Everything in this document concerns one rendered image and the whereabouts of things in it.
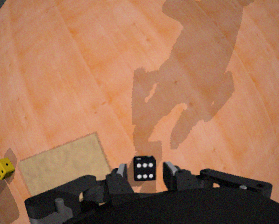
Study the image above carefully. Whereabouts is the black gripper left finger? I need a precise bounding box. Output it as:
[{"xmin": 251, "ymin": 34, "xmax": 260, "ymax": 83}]
[{"xmin": 24, "ymin": 164, "xmax": 141, "ymax": 224}]

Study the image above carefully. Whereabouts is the black die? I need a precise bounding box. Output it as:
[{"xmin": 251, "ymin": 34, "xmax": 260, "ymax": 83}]
[{"xmin": 133, "ymin": 155, "xmax": 156, "ymax": 181}]

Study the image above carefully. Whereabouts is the yellow die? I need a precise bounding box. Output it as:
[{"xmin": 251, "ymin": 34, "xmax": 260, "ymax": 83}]
[{"xmin": 0, "ymin": 158, "xmax": 15, "ymax": 180}]

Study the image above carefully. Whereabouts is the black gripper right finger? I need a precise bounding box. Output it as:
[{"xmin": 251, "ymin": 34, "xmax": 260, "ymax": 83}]
[{"xmin": 163, "ymin": 161, "xmax": 273, "ymax": 198}]

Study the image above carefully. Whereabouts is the tan flat mat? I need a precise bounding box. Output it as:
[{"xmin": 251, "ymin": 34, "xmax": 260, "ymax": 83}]
[{"xmin": 18, "ymin": 133, "xmax": 111, "ymax": 196}]

